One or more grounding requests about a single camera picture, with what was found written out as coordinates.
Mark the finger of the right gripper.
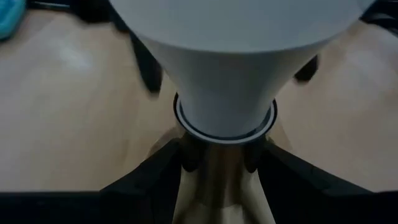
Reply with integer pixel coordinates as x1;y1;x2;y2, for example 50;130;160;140
129;29;165;96
293;54;320;84

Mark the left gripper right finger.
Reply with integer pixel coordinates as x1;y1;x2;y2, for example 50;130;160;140
243;136;398;224

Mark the turquoise calculator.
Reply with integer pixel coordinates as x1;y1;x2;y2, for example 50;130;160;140
0;0;27;41

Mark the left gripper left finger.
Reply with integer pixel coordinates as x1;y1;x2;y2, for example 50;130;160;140
0;133;208;224

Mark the white lightbulb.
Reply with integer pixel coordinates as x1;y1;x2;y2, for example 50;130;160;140
108;0;377;140

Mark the brass lamp socket base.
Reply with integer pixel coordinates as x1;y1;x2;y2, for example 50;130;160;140
146;92;293;224

